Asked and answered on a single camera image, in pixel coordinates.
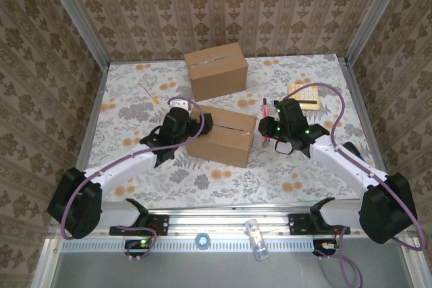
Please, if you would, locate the pink utility knife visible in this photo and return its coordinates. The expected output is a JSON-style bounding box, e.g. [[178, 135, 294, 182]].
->
[[261, 98, 271, 149]]

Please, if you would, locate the brown cardboard box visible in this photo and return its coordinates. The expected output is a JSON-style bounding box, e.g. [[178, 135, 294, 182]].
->
[[184, 42, 249, 103], [185, 105, 258, 169]]

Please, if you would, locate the cream calculator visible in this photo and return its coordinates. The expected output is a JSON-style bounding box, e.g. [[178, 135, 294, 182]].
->
[[286, 84, 321, 111]]

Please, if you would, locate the yellow pen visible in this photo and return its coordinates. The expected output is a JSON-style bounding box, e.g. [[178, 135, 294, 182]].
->
[[140, 82, 161, 105]]

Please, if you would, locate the floral table cover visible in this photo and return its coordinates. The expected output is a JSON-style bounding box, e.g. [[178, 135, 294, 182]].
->
[[78, 53, 387, 211]]

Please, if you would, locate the blue and black tool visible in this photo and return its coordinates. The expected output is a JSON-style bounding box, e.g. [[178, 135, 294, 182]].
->
[[344, 142, 369, 166]]

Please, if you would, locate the clear plastic bottle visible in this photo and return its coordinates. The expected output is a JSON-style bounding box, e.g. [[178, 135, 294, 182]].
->
[[244, 219, 270, 262]]

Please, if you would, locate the round white blue cap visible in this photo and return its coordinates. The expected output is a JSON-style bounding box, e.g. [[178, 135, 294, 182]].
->
[[194, 233, 211, 251]]

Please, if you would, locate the aluminium table side rail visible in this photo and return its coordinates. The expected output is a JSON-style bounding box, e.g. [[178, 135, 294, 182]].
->
[[63, 61, 111, 213], [337, 55, 399, 210]]

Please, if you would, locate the aluminium mounting rail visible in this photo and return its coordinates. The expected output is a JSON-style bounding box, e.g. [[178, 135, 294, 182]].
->
[[47, 205, 418, 239]]

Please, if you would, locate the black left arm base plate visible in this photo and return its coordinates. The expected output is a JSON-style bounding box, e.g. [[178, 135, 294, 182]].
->
[[109, 214, 169, 237]]

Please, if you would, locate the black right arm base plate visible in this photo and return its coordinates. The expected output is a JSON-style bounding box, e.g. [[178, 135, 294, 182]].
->
[[288, 213, 352, 235]]

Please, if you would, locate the slotted grey cable duct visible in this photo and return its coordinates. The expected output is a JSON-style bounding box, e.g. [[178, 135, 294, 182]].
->
[[60, 237, 327, 254]]

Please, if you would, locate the aluminium frame post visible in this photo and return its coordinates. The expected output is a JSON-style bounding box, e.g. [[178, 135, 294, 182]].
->
[[37, 0, 111, 68], [344, 0, 411, 66]]

